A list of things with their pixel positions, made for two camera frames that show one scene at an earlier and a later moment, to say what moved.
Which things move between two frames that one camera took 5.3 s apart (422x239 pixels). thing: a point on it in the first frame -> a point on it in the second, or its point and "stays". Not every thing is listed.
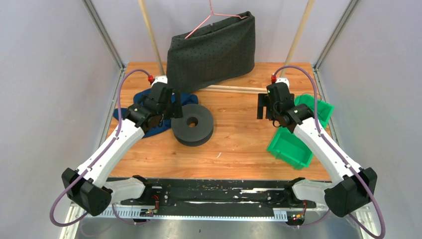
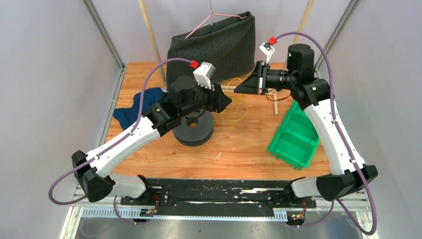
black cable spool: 195,128 stays
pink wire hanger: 212,14 stays
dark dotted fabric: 223,50 stays
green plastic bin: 287,146 stays
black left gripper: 177,113 -> 218,100
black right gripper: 263,101 -> 256,83
